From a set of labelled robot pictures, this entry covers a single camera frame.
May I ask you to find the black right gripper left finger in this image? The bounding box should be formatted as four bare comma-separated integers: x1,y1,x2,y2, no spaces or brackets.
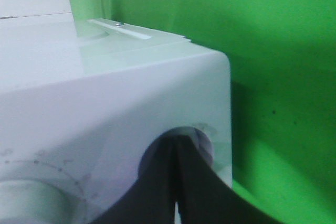
92,136,175,223

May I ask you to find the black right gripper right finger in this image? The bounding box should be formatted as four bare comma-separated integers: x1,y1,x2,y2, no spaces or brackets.
174,135,280,223

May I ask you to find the white microwave oven body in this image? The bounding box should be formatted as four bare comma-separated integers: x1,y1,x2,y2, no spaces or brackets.
1,18,233,223

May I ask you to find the lower white microwave knob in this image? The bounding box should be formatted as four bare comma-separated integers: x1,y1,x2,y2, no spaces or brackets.
1,179,72,223

